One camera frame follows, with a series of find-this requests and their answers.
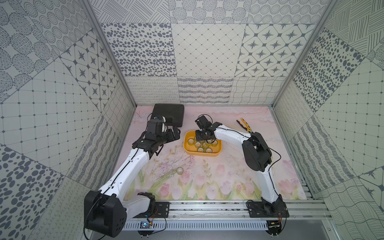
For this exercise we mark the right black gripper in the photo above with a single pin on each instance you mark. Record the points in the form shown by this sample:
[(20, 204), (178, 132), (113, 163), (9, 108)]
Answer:
[(198, 137)]

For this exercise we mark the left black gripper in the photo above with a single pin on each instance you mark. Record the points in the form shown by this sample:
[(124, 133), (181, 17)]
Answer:
[(169, 133)]

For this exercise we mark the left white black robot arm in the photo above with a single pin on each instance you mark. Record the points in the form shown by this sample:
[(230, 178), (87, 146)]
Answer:
[(105, 210)]

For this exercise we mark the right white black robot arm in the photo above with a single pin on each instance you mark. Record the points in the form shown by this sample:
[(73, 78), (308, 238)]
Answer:
[(257, 154)]

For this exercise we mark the yellow plastic storage box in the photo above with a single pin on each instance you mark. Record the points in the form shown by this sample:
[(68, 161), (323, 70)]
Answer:
[(192, 150)]

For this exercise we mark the black plastic tool case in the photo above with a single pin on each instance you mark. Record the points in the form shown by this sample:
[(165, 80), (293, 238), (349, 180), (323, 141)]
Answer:
[(173, 114)]

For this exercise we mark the yellow black pliers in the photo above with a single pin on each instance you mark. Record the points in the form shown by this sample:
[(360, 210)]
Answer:
[(245, 125)]

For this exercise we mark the white ventilation grille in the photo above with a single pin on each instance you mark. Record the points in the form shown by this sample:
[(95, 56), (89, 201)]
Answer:
[(225, 225)]

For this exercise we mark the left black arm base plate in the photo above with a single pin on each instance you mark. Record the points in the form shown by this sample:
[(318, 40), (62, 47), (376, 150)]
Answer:
[(161, 210)]

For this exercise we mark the aluminium mounting rail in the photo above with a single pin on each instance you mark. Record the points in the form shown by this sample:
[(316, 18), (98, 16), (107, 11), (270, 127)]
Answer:
[(237, 210)]

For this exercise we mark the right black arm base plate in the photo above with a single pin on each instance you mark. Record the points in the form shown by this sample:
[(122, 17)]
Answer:
[(267, 210)]

